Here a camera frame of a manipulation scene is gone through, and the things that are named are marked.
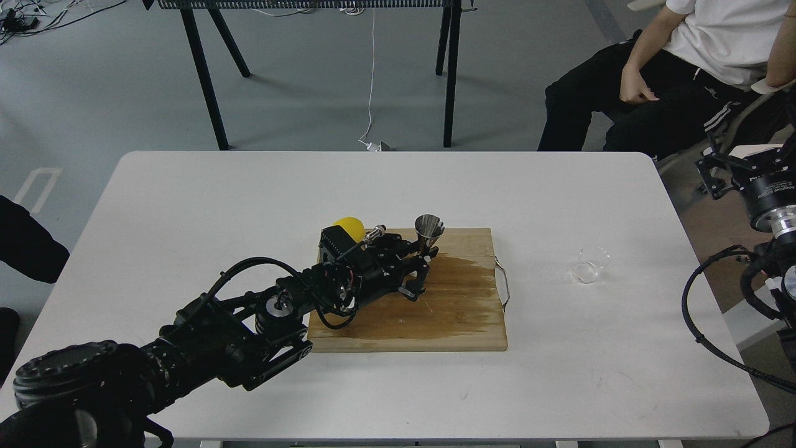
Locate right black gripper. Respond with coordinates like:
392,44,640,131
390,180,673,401
695,134,795,233

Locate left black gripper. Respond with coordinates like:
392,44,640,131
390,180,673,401
318,226,440,313

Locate steel double jigger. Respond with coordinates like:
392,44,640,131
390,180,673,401
414,213,445,256

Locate clear glass cup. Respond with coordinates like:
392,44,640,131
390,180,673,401
572,246,612,284

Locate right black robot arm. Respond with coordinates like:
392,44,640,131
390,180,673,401
680,136,795,393

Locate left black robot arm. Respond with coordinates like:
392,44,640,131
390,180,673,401
2,215,445,447

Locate yellow lemon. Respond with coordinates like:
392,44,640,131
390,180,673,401
333,217,366,242

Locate wooden cutting board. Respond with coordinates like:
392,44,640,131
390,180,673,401
307,228,508,353

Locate seated person white shirt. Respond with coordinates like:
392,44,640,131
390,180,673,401
537,1,794,159

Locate white hanging cable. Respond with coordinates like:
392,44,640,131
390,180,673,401
358,7,395,152

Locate black metal frame table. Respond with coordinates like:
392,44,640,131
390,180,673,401
139,1,478,151

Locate black floor cables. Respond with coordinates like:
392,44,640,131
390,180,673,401
0,0,128,44

